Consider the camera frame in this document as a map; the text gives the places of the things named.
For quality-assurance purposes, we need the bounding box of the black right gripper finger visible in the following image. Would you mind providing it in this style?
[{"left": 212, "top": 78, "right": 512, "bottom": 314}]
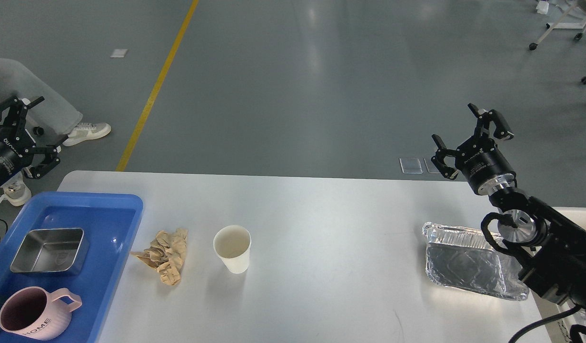
[
  {"left": 431, "top": 134, "right": 461, "bottom": 180},
  {"left": 467, "top": 103, "right": 515, "bottom": 149}
]

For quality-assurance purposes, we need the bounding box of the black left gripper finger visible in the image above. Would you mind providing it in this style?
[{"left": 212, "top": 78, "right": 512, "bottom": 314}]
[
  {"left": 0, "top": 96, "right": 45, "bottom": 141},
  {"left": 22, "top": 135, "right": 67, "bottom": 179}
]

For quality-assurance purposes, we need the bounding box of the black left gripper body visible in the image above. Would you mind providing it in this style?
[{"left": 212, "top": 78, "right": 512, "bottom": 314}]
[{"left": 0, "top": 137, "right": 36, "bottom": 188}]

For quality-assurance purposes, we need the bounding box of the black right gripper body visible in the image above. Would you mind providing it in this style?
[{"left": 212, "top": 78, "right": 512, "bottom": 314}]
[{"left": 455, "top": 138, "right": 516, "bottom": 195}]

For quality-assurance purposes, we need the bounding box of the square steel container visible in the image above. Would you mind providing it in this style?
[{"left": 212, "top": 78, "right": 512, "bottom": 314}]
[{"left": 10, "top": 228, "right": 89, "bottom": 276}]

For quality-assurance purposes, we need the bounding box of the aluminium foil tray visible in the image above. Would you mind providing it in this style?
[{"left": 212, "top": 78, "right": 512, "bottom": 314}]
[{"left": 421, "top": 222, "right": 530, "bottom": 301}]

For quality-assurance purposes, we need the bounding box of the pink mug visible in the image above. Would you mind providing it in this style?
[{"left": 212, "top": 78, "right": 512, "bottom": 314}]
[{"left": 0, "top": 286, "right": 82, "bottom": 341}]

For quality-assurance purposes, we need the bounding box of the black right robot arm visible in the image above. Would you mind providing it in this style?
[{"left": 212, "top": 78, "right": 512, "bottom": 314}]
[{"left": 431, "top": 103, "right": 586, "bottom": 343}]

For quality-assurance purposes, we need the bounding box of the person in grey trousers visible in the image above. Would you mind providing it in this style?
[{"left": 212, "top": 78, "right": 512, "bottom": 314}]
[{"left": 0, "top": 58, "right": 111, "bottom": 206}]

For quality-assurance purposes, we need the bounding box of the blue plastic tray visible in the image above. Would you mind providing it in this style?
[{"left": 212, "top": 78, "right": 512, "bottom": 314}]
[{"left": 0, "top": 192, "right": 143, "bottom": 343}]

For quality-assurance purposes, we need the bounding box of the white bin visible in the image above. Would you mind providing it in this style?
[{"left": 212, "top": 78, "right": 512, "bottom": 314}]
[{"left": 554, "top": 207, "right": 586, "bottom": 230}]

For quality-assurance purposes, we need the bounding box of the crumpled brown paper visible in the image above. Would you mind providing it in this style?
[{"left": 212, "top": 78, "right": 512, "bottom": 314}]
[{"left": 129, "top": 228, "right": 188, "bottom": 286}]

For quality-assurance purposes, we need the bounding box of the white paper cup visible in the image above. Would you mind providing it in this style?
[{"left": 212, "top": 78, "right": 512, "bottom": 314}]
[{"left": 213, "top": 224, "right": 252, "bottom": 274}]

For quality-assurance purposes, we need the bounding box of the white wheeled frame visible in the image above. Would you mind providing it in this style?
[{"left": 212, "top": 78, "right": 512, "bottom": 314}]
[{"left": 528, "top": 0, "right": 586, "bottom": 51}]

